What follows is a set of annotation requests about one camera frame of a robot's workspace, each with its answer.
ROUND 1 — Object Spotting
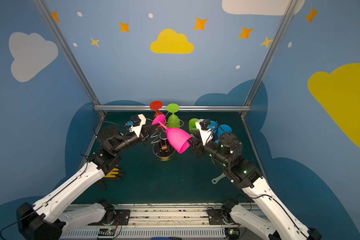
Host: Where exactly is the pink wine glass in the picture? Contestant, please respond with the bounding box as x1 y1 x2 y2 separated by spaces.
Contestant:
152 115 192 154

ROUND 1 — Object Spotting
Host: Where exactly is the green wine glass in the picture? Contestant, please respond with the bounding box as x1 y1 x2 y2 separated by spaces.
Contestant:
167 104 181 128
189 118 199 137

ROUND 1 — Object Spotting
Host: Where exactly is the red wine glass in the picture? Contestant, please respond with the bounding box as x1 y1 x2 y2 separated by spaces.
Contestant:
150 101 163 119

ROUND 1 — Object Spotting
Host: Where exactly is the blue wine glass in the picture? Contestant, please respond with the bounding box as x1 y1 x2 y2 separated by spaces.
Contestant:
215 125 232 143
208 121 218 135

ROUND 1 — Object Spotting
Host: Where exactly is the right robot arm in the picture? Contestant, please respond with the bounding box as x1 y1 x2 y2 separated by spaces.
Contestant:
188 130 322 240

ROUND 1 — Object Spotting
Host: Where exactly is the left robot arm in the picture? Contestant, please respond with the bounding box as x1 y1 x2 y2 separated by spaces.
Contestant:
16 124 159 240

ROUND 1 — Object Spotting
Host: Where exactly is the yellow black work glove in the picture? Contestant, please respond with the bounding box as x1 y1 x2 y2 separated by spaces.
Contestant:
96 167 125 190

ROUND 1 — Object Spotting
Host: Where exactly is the right circuit board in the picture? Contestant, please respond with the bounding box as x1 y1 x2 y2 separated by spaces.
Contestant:
224 228 241 240

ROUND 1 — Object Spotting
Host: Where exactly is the circuit board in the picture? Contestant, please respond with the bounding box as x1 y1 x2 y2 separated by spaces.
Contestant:
224 228 241 240
97 228 117 240

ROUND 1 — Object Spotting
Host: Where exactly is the left circuit board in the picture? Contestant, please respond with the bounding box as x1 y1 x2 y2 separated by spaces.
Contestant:
97 228 117 240

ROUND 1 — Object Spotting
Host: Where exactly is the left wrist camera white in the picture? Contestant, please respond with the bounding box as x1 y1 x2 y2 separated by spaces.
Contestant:
125 114 147 138

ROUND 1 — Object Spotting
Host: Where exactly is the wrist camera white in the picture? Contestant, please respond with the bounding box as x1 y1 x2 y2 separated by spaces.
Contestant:
125 114 147 138
196 119 214 146

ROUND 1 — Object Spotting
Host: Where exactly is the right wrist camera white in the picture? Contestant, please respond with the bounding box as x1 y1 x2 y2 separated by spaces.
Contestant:
196 119 214 146

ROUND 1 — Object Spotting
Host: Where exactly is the gold wire wine glass rack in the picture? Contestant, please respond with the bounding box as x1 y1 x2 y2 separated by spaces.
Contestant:
151 115 177 161

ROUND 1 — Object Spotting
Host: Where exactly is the back aluminium frame bar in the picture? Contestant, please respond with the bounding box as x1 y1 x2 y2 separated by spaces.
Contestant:
94 105 251 112

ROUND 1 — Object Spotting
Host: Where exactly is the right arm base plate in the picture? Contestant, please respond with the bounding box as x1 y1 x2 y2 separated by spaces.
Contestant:
206 208 237 225

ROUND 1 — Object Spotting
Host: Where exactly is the aluminium mounting rail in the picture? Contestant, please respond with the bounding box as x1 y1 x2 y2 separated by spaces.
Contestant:
37 203 298 240

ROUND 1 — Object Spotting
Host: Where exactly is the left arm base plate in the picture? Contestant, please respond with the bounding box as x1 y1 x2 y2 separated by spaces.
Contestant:
89 209 131 226

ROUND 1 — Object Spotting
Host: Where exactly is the right aluminium frame post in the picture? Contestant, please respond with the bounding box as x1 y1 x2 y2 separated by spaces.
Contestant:
240 0 299 121

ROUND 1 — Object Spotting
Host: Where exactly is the aluminium frame post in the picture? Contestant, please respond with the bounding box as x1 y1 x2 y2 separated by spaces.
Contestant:
33 0 101 107
240 0 299 121

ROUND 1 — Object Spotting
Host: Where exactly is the left aluminium frame post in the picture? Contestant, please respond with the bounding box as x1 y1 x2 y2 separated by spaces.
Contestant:
33 0 101 107

